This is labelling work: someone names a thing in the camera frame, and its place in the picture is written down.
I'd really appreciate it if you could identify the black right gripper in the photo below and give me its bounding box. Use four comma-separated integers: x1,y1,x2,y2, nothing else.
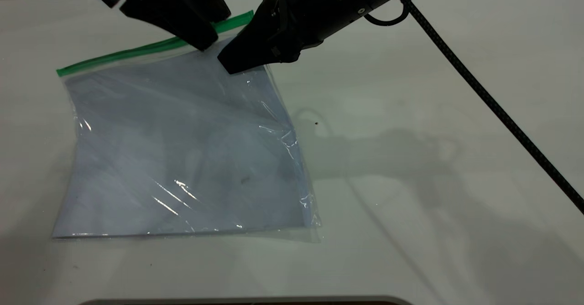
218,0,388,75

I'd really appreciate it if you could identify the clear plastic bag green zip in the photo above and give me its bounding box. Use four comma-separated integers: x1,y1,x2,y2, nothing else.
52,10,323,244

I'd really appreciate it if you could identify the thin black looped cable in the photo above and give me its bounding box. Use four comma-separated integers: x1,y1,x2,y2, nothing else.
364,0,412,27

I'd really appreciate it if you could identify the black braided cable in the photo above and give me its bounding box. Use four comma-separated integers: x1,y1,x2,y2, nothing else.
386,0,584,215

